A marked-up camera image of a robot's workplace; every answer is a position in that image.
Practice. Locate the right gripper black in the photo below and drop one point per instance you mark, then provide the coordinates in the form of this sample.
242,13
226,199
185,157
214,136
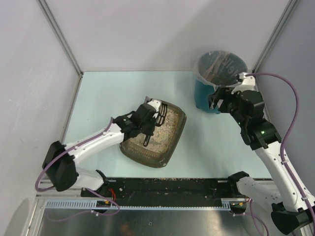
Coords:
222,101

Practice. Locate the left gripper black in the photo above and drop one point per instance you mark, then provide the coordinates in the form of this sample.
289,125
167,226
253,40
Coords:
152,120

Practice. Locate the black litter scoop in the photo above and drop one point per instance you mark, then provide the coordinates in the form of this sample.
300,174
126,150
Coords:
159,121

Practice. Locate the blue trash bin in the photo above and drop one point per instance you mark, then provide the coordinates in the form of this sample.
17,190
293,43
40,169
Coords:
201,93

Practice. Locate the clear plastic bin liner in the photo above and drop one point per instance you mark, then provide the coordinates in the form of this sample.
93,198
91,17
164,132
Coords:
218,68

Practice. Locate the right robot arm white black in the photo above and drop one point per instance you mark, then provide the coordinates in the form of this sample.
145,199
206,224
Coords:
291,208

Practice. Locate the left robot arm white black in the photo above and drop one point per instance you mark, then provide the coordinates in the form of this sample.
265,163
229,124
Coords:
61,161

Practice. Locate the brown litter box tray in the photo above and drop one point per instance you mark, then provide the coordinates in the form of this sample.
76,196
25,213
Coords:
162,143

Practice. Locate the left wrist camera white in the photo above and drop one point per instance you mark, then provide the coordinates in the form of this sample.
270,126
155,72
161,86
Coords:
155,103

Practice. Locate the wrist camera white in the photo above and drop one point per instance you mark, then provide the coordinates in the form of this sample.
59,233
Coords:
246,82
155,103

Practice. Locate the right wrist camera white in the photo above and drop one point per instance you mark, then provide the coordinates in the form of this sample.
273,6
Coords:
246,82

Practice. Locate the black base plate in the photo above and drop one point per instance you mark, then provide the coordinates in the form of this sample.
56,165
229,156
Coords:
175,190

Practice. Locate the right aluminium frame post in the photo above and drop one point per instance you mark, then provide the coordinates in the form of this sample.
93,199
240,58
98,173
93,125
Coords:
285,16

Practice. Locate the aluminium frame post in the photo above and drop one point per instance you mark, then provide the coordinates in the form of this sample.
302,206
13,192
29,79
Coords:
47,12
285,16

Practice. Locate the left aluminium frame post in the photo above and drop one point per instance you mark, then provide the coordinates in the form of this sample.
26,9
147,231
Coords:
47,12

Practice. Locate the grey slotted cable duct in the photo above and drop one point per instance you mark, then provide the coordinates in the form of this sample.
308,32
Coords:
224,204

